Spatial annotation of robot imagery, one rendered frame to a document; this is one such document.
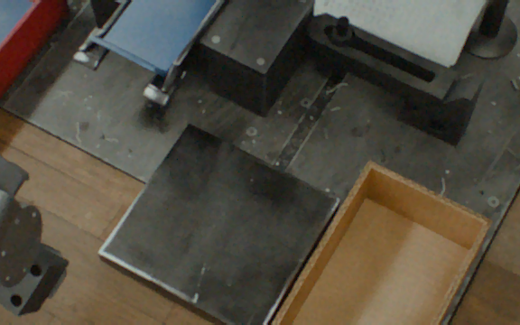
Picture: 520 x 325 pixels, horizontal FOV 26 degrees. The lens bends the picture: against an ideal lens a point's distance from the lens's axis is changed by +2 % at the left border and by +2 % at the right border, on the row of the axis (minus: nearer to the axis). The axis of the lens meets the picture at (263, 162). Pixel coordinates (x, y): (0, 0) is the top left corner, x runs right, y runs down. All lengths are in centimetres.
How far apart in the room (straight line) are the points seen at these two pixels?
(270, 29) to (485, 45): 23
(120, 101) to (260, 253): 23
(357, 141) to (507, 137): 15
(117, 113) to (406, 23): 30
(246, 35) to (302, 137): 12
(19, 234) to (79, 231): 31
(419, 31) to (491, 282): 26
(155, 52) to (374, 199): 25
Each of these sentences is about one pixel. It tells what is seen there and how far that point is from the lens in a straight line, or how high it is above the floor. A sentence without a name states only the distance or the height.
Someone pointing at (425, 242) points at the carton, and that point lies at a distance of 104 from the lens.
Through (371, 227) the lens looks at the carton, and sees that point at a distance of 105.
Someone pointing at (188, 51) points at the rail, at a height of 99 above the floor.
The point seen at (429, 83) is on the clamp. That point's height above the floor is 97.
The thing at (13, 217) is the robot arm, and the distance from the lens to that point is 74.
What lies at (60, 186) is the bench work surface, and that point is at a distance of 108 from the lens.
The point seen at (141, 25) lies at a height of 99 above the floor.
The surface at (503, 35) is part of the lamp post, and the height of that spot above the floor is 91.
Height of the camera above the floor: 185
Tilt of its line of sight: 62 degrees down
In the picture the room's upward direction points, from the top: straight up
